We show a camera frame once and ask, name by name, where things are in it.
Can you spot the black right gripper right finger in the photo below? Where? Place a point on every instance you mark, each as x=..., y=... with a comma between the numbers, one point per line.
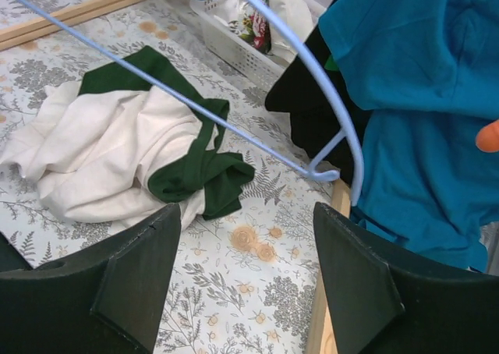
x=390, y=300

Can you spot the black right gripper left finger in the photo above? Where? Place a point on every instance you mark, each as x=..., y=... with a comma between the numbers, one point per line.
x=106, y=298

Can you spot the green and grey raglan shirt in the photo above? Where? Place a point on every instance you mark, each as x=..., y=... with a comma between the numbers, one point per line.
x=113, y=147

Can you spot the orange plastic hanger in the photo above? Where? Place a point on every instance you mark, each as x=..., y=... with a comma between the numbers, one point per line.
x=487, y=139

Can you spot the blue t-shirt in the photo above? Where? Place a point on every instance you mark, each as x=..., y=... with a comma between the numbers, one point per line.
x=426, y=71

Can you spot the white floral print t-shirt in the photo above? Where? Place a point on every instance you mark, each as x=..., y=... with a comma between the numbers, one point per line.
x=247, y=23

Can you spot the black t-shirt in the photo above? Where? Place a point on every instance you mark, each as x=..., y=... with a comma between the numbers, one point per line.
x=313, y=122

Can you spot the bright green t-shirt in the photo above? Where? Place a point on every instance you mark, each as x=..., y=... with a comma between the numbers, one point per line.
x=331, y=65

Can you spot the left wooden clothes rack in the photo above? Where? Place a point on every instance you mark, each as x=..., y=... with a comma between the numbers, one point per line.
x=39, y=27

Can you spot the white perforated plastic basket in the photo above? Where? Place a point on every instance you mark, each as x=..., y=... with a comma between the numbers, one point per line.
x=261, y=69

